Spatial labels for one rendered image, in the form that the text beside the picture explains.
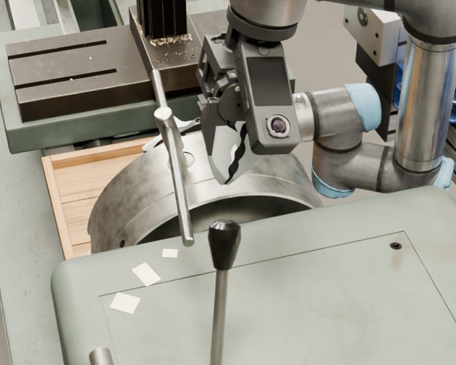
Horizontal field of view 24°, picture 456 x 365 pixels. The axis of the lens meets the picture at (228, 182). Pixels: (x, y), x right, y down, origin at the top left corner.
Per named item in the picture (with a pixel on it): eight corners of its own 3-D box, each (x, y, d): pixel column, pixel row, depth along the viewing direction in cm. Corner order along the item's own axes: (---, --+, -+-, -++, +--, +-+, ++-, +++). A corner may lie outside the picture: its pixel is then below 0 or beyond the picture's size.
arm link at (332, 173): (373, 211, 167) (379, 159, 159) (304, 196, 169) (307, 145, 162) (382, 179, 172) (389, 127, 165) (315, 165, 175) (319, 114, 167)
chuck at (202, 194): (355, 314, 147) (322, 158, 125) (142, 394, 145) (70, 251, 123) (346, 296, 149) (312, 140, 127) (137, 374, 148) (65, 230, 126)
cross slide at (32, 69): (258, 81, 192) (258, 61, 189) (22, 123, 183) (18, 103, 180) (230, 26, 204) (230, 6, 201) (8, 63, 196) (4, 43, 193)
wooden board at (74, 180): (297, 254, 168) (298, 236, 166) (74, 301, 161) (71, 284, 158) (243, 137, 190) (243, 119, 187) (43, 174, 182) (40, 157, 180)
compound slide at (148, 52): (210, 84, 184) (210, 60, 180) (154, 93, 182) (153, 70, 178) (182, 19, 198) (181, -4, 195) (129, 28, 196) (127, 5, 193)
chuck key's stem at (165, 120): (176, 174, 132) (151, 108, 124) (193, 169, 132) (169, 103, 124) (179, 186, 131) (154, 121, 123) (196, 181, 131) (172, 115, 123)
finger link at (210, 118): (233, 145, 113) (250, 80, 108) (237, 156, 112) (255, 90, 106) (191, 146, 111) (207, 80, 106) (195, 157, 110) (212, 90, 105)
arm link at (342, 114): (381, 143, 162) (386, 100, 156) (313, 156, 160) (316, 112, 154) (363, 112, 168) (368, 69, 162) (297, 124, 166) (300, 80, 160)
